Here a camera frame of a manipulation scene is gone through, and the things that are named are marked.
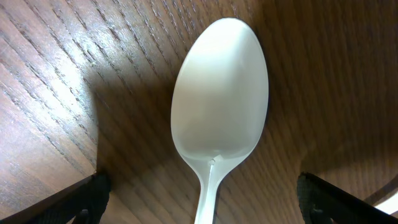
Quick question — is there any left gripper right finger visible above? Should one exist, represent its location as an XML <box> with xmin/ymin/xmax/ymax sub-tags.
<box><xmin>297</xmin><ymin>172</ymin><xmax>397</xmax><ymax>224</ymax></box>

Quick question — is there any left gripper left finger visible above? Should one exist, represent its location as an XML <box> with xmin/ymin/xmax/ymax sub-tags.
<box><xmin>1</xmin><ymin>173</ymin><xmax>111</xmax><ymax>224</ymax></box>

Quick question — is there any white plastic spoon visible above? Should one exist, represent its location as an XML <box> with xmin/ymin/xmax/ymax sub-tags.
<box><xmin>375</xmin><ymin>192</ymin><xmax>398</xmax><ymax>215</ymax></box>
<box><xmin>170</xmin><ymin>17</ymin><xmax>269</xmax><ymax>223</ymax></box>

